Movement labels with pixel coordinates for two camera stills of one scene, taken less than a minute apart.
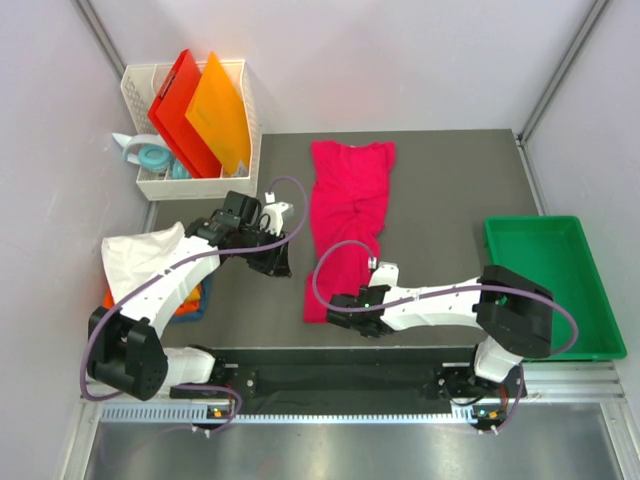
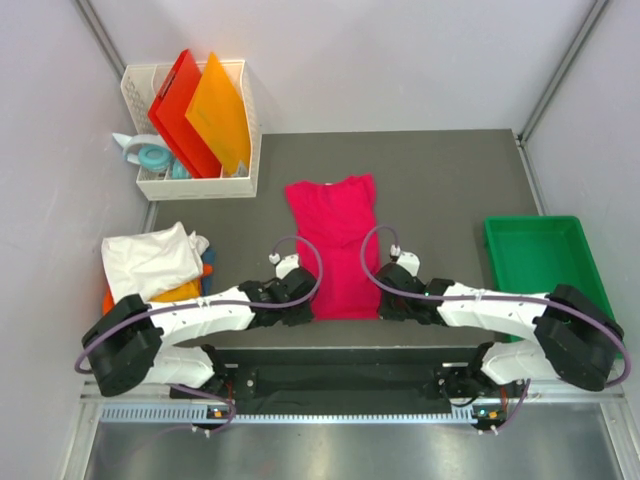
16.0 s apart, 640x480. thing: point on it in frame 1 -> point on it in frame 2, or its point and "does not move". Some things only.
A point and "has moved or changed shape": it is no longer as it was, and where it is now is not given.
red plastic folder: x=168 y=111 does not move
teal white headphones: x=152 y=152 does not move
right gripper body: x=364 y=291 -> x=394 y=309
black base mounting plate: x=353 y=378 does not move
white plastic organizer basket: x=141 y=86 does not move
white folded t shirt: x=132 y=261 does not move
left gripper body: x=265 y=260 -> x=298 y=314
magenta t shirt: x=348 y=186 has moved or changed shape
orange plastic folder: x=219 y=114 does not move
